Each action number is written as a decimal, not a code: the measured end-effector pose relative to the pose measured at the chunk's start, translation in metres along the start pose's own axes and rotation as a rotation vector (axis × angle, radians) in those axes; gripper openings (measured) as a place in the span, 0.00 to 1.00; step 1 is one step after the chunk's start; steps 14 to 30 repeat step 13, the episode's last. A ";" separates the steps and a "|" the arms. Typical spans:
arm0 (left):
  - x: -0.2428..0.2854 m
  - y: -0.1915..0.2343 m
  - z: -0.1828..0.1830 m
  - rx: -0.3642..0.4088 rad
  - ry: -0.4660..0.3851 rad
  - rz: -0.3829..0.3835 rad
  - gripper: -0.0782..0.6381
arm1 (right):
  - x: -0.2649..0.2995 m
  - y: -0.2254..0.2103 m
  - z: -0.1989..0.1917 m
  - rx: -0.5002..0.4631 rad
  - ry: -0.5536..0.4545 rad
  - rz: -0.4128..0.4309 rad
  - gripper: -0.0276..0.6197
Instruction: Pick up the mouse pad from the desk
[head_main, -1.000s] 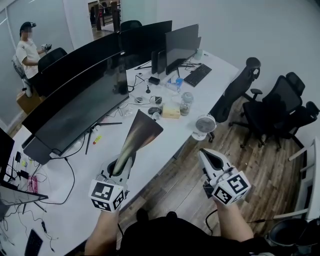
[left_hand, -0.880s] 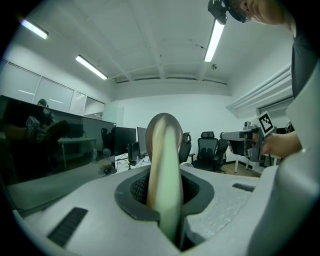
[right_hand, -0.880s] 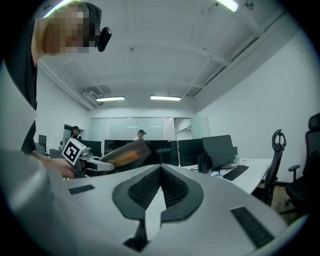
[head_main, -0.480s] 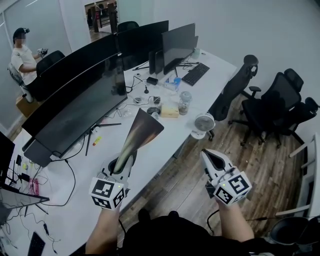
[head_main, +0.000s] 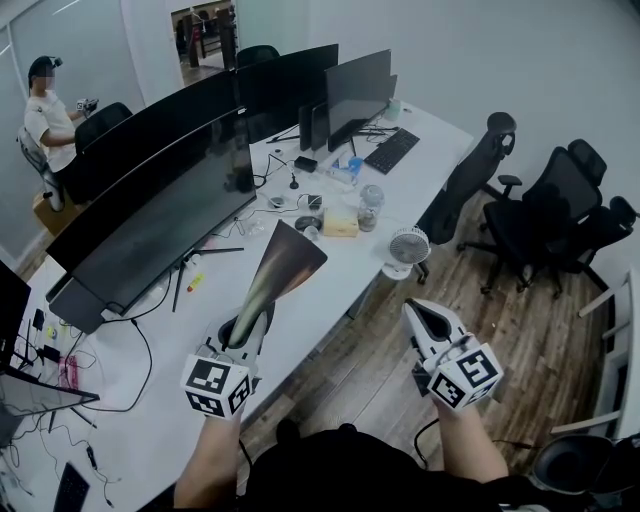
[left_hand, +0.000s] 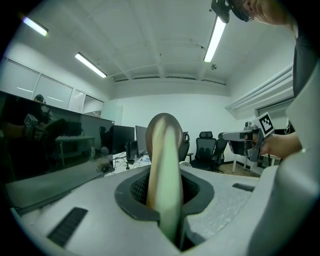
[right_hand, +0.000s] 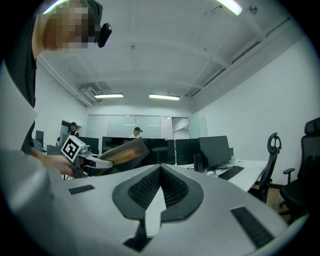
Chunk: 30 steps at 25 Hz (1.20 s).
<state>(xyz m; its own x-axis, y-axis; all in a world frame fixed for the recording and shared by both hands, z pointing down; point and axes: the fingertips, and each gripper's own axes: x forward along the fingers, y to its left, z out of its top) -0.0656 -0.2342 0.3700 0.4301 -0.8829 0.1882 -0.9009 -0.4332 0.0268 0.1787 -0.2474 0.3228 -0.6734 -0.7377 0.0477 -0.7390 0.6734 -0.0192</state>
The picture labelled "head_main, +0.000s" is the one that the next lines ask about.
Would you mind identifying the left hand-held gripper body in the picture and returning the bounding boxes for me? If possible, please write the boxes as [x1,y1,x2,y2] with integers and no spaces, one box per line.
[180,344,261,419]

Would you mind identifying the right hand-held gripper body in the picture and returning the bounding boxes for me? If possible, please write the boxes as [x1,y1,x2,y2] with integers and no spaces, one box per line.
[413,343,504,412]

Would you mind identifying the person's left forearm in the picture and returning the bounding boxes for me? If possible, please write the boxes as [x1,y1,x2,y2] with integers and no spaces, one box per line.
[173,414,247,507]

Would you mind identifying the person's right forearm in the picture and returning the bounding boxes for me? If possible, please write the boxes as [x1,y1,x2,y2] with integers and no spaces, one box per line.
[434,407,509,485]

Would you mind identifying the small white desk fan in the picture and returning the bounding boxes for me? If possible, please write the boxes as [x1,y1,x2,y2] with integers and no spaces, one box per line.
[382,226,432,281]

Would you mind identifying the large curved black monitor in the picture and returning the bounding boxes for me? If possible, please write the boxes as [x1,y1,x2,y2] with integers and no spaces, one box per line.
[64,107,259,317]

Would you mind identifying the black round chair seat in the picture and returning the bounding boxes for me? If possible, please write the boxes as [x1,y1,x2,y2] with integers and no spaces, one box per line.
[531,433,617,497]

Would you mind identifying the clear plastic jar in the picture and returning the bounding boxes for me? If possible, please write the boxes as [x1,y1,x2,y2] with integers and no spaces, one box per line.
[357,184,386,233]

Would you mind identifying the pink plastic item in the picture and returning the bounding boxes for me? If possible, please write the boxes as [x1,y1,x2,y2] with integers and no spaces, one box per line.
[58,354,81,389]

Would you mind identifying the beige tissue box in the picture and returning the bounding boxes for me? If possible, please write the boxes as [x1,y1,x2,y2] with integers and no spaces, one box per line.
[322,207,361,238]

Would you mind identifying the person's black clothing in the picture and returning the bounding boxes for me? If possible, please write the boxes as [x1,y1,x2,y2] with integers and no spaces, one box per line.
[172,423,567,512]

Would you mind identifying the black high-back office chair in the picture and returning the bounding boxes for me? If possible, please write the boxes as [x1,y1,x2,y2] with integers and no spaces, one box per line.
[416,112,517,247]

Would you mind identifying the black mesh office chair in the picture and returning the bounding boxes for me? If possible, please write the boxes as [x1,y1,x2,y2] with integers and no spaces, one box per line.
[457,138,608,297]
[549,195,639,299]

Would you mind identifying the wide black monitor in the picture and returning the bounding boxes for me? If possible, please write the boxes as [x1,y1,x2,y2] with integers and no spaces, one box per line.
[0,372,101,431]

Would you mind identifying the black keyboard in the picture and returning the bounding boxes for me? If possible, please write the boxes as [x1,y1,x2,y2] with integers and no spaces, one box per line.
[52,462,92,512]
[363,128,422,176]

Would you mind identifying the blue white tissue pack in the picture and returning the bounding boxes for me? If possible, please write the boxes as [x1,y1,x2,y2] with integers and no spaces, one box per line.
[329,155,364,184]

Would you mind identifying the brown cardboard box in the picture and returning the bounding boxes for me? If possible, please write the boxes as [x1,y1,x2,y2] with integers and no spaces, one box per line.
[32,192,84,237]

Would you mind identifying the slim black upright box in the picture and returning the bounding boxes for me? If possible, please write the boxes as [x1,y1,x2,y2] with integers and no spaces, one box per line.
[298,103,315,152]
[311,99,332,152]

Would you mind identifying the flat black monitor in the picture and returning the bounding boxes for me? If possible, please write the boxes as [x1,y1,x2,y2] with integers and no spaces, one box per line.
[324,48,399,154]

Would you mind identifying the long black monitor cable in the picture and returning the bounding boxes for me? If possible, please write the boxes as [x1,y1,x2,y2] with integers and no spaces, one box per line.
[94,316,154,414]

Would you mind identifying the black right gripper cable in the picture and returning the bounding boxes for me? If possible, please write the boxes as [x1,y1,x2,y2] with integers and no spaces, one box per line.
[412,417,442,470]

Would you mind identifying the thin black plug cable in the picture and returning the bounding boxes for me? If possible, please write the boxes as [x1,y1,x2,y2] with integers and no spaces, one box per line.
[85,443,124,507]

